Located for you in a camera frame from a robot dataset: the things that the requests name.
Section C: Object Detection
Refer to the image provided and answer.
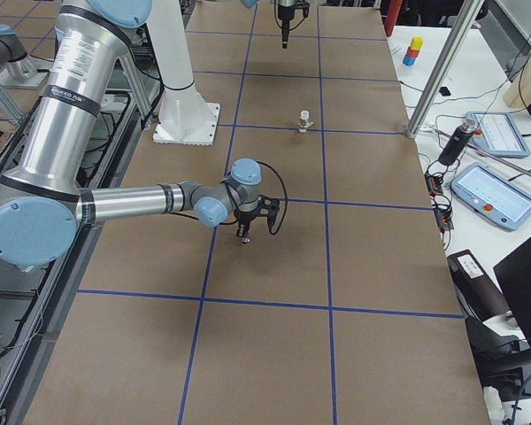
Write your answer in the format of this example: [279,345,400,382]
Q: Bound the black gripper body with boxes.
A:
[235,195,280,227]
[275,0,310,20]

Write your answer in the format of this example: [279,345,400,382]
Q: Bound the white PPR valve brass base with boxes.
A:
[297,110,314,133]

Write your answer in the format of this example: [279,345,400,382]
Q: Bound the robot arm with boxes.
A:
[0,1,279,267]

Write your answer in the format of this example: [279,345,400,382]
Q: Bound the red cylinder object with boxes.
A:
[383,0,404,37]

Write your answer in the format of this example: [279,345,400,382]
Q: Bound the stacked coloured toy blocks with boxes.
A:
[402,36,424,66]

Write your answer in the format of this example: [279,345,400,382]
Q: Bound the brown kraft paper mat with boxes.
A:
[25,3,489,424]

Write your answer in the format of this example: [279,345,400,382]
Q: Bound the small black puck device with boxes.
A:
[439,86,451,97]

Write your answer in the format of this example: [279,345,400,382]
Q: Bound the orange electronics board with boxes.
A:
[424,172,454,233]

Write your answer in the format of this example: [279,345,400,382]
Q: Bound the black water bottle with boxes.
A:
[438,118,477,166]

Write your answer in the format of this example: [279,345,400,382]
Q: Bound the long metal grabber stick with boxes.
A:
[422,125,531,178]

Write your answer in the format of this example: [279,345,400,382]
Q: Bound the far teach pendant tablet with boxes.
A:
[466,112,531,158]

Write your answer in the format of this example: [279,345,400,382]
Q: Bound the teach pendant tablet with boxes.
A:
[466,112,531,158]
[450,162,531,231]

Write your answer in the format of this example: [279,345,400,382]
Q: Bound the near teach pendant tablet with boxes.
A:
[450,162,531,231]

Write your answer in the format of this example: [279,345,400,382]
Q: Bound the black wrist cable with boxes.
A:
[176,161,289,236]

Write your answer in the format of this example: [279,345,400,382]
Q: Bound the white pedestal column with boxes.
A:
[147,0,220,146]

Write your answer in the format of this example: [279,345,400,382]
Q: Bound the aluminium frame post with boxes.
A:
[405,0,484,139]

